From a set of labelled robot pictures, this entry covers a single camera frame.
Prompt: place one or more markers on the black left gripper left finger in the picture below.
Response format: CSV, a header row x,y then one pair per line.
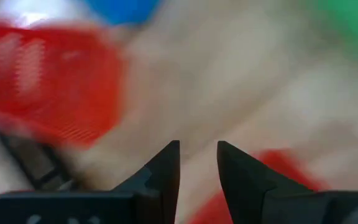
x,y
154,193

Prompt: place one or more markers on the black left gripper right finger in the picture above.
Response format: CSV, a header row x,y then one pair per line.
x,y
253,199

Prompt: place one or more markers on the red plastic slotted basket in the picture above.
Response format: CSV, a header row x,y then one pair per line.
x,y
61,87
284,165

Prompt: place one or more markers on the blue plastic slotted basket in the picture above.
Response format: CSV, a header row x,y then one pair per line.
x,y
123,11

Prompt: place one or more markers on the green plastic slotted basket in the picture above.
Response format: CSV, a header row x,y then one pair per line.
x,y
353,21

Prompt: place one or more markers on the black aluminium rig frame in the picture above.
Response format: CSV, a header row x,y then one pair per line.
x,y
39,165

